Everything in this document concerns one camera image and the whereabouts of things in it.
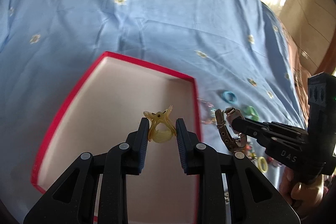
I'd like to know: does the green hair scrunchie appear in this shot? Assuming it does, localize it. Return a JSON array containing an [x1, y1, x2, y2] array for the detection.
[[241, 106, 260, 121]]

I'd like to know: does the pastel crystal bead bracelet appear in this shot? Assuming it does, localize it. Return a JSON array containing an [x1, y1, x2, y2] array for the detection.
[[197, 97, 219, 125]]

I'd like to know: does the yellow translucent hair claw clip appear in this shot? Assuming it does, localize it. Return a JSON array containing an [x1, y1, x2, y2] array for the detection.
[[143, 105, 177, 143]]

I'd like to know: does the person's right hand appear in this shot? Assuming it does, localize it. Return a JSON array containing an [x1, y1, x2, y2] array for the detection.
[[278, 167, 324, 215]]

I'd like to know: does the red shallow gift box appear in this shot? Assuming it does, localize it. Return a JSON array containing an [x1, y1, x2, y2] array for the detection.
[[31, 52, 200, 223]]

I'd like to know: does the light blue floral bed sheet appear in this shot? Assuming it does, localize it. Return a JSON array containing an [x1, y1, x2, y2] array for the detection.
[[1, 0, 305, 222]]

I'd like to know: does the yellow hair tie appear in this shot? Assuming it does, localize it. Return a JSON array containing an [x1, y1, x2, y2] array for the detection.
[[257, 156, 269, 172]]

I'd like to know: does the light blue hair tie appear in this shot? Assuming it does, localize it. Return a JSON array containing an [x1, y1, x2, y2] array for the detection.
[[220, 90, 239, 105]]

